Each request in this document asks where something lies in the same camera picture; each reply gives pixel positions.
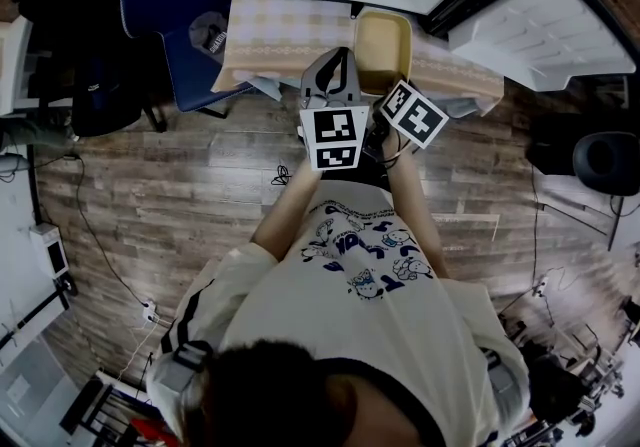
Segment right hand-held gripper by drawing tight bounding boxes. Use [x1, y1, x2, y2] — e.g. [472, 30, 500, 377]
[361, 78, 450, 162]

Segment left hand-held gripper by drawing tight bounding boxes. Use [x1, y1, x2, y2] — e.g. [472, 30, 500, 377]
[298, 47, 372, 172]

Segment beige container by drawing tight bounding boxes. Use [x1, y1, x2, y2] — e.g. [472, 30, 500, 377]
[351, 9, 414, 97]

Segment person's left forearm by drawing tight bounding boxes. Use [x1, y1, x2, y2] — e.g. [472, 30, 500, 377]
[248, 165, 327, 264]

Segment person's right forearm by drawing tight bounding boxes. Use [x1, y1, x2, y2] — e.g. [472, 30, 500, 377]
[385, 147, 450, 282]

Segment table with checkered tablecloth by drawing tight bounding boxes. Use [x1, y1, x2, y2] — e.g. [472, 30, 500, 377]
[210, 0, 507, 117]

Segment person's black shorts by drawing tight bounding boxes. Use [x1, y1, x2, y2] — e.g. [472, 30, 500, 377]
[319, 150, 395, 194]

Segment grey cap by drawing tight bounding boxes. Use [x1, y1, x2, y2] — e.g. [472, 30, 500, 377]
[188, 11, 232, 55]

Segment black speaker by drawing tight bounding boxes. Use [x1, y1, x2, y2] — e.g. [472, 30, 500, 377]
[525, 110, 640, 197]

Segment blue chair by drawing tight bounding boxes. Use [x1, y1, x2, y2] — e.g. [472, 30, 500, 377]
[118, 0, 262, 120]

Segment person's white printed shirt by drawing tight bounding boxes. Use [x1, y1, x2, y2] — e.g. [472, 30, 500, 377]
[144, 180, 532, 447]

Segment black floor cable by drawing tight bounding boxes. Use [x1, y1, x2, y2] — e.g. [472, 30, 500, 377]
[29, 149, 151, 311]

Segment white wall device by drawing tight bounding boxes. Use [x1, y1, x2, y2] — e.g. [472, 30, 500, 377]
[28, 223, 71, 282]

